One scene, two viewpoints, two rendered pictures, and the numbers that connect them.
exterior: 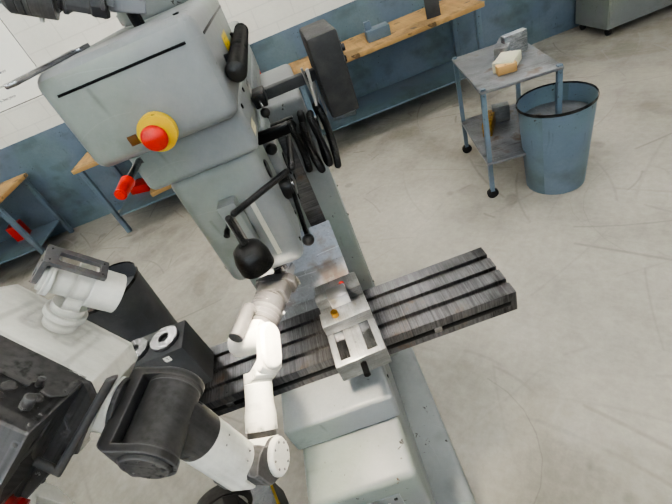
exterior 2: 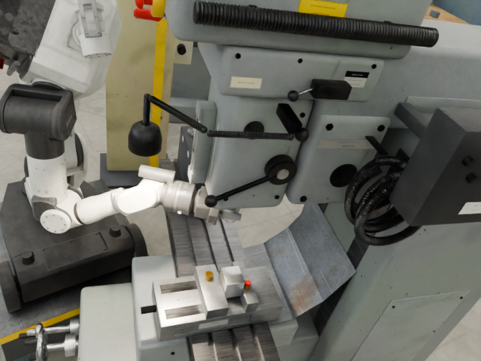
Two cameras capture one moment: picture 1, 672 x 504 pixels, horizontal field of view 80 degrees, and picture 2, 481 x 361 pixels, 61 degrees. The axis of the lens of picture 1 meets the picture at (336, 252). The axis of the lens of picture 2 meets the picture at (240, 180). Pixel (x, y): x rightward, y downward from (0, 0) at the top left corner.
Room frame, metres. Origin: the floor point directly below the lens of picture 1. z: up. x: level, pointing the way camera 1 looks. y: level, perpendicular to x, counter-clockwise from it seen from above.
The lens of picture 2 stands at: (0.53, -0.60, 1.98)
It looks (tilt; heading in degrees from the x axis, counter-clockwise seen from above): 37 degrees down; 63
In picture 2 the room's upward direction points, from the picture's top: 13 degrees clockwise
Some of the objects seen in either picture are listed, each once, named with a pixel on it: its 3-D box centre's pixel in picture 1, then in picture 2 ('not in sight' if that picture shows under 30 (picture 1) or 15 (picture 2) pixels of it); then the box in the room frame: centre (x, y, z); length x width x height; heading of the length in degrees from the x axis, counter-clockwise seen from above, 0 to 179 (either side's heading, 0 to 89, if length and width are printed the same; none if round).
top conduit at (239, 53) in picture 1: (237, 47); (324, 25); (0.94, 0.02, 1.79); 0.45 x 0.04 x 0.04; 176
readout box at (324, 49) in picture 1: (330, 67); (468, 170); (1.19, -0.19, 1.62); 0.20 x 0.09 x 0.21; 176
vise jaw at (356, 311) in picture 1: (345, 315); (210, 290); (0.85, 0.05, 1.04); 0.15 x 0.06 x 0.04; 89
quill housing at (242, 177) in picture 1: (243, 205); (249, 136); (0.92, 0.16, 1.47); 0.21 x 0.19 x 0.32; 86
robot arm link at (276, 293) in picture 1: (272, 297); (198, 201); (0.83, 0.21, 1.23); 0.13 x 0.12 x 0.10; 64
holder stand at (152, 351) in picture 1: (167, 362); (199, 160); (0.97, 0.64, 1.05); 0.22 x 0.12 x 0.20; 88
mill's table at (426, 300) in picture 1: (320, 341); (214, 281); (0.91, 0.17, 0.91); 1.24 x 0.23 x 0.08; 86
